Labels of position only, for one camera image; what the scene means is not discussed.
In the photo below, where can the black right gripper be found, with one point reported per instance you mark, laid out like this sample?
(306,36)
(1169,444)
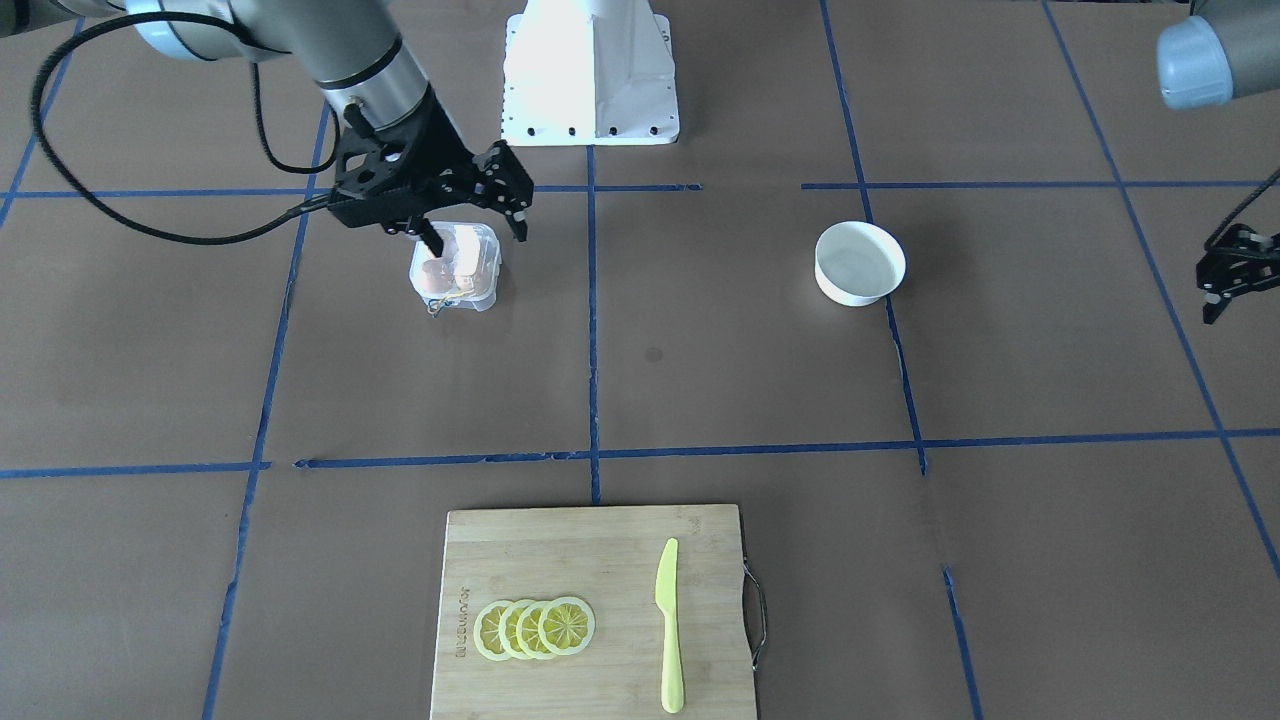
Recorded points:
(443,141)

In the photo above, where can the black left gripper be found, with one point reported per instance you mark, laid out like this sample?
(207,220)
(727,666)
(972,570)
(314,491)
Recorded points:
(1231,272)

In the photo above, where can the clear plastic egg box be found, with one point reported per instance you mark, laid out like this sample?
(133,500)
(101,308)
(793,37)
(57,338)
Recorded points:
(473,252)

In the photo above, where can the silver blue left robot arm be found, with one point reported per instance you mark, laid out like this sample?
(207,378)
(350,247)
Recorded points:
(1223,51)

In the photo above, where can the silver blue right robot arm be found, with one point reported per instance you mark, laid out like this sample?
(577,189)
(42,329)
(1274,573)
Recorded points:
(353,51)

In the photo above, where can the white round bowl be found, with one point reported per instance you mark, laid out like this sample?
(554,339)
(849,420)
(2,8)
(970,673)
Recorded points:
(857,264)

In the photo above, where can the bamboo cutting board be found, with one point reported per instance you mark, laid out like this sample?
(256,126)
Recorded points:
(608,556)

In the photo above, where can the yellow lemon slice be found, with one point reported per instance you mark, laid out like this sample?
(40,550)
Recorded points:
(489,633)
(566,626)
(509,625)
(526,626)

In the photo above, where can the yellow plastic knife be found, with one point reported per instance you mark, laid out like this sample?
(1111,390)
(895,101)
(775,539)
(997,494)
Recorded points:
(671,682)

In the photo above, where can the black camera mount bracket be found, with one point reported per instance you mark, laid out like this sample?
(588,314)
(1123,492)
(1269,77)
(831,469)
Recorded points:
(371,184)

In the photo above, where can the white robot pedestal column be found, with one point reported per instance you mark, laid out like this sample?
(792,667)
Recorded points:
(589,73)

